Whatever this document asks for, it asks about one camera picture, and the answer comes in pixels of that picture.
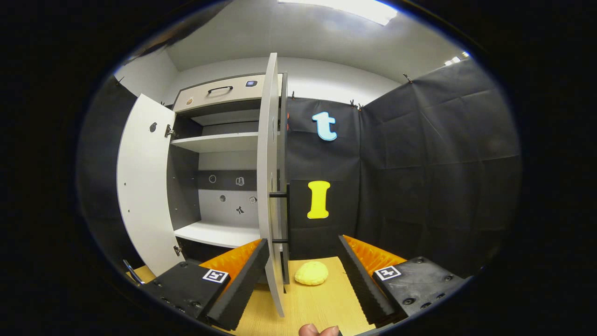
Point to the metal door hinge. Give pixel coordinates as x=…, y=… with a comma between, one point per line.
x=169, y=131
x=177, y=250

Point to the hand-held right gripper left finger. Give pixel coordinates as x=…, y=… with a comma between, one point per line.
x=242, y=284

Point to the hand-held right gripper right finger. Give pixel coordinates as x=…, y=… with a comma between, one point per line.
x=364, y=284

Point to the yellow sponge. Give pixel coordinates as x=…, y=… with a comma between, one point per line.
x=311, y=273

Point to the ceiling light panel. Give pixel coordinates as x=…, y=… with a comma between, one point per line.
x=454, y=59

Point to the white cabinet shelf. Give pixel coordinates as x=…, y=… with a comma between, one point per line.
x=214, y=232
x=219, y=141

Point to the beige cabinet drawer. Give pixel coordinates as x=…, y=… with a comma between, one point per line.
x=219, y=100

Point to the white cabinet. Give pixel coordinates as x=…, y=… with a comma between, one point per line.
x=182, y=186

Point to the white cabinet door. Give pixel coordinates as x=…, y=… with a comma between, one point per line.
x=266, y=163
x=144, y=186

